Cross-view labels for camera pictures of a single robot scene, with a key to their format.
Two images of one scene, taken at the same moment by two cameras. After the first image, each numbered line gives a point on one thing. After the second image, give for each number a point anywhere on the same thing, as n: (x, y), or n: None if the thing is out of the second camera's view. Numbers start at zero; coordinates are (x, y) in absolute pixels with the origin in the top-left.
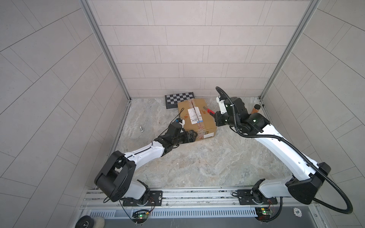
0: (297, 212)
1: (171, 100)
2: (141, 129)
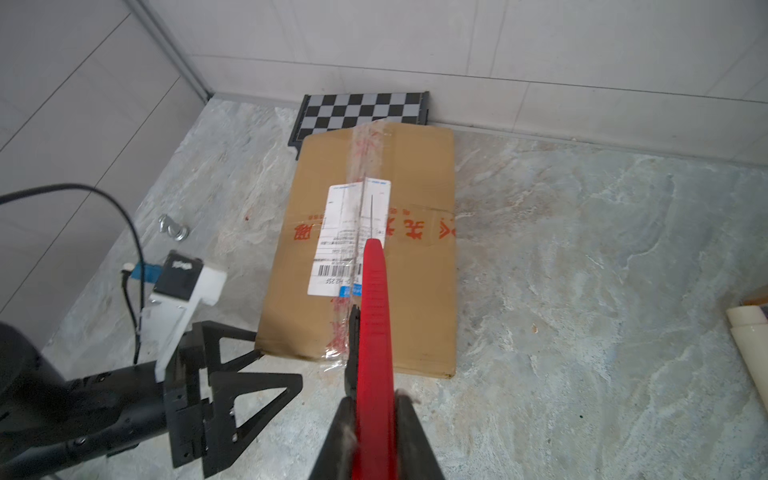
0: None
1: (331, 112)
2: (177, 231)
